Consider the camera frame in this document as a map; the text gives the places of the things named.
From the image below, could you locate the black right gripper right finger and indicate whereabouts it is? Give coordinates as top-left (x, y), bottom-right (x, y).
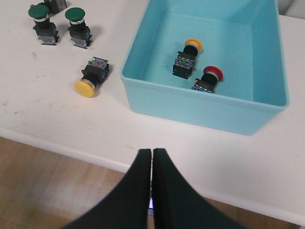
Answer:
top-left (152, 148), bottom-right (244, 229)

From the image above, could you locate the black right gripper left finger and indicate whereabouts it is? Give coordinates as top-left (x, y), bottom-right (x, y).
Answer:
top-left (63, 149), bottom-right (152, 229)

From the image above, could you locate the red push button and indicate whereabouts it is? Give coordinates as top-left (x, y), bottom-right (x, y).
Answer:
top-left (39, 0), bottom-right (67, 15)
top-left (191, 65), bottom-right (224, 93)

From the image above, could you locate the yellow push button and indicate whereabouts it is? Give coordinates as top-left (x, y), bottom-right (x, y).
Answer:
top-left (173, 38), bottom-right (203, 79)
top-left (74, 57), bottom-right (110, 98)

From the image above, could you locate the light blue plastic box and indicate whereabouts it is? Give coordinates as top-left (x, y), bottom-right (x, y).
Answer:
top-left (121, 0), bottom-right (289, 135)

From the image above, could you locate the yellow push button lying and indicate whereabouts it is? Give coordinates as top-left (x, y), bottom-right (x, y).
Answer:
top-left (74, 57), bottom-right (110, 98)

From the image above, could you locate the green push button right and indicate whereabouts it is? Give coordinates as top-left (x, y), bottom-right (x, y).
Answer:
top-left (65, 7), bottom-right (92, 49)

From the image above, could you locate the green push button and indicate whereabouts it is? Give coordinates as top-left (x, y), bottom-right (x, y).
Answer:
top-left (28, 4), bottom-right (59, 45)
top-left (65, 7), bottom-right (92, 49)

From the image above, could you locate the green push button left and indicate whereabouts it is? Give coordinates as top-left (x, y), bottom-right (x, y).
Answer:
top-left (28, 4), bottom-right (59, 45)

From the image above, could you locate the red push button lying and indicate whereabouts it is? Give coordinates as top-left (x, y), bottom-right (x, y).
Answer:
top-left (39, 0), bottom-right (67, 15)

